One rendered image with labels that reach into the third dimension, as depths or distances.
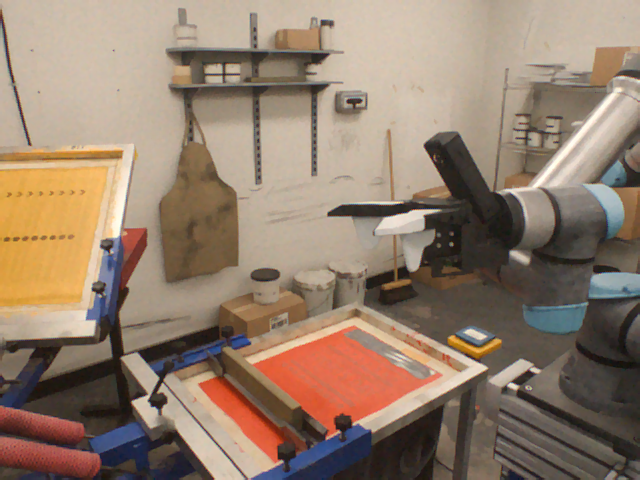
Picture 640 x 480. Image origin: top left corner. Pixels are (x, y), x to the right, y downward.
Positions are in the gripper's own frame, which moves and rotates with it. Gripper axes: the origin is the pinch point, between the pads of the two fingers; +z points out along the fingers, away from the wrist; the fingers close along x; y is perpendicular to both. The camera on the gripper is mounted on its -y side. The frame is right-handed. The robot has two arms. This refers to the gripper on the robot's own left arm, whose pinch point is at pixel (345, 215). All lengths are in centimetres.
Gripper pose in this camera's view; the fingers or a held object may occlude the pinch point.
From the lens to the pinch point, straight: 57.2
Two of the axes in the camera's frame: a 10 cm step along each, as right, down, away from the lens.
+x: -2.8, -1.6, 9.5
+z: -9.6, 0.9, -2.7
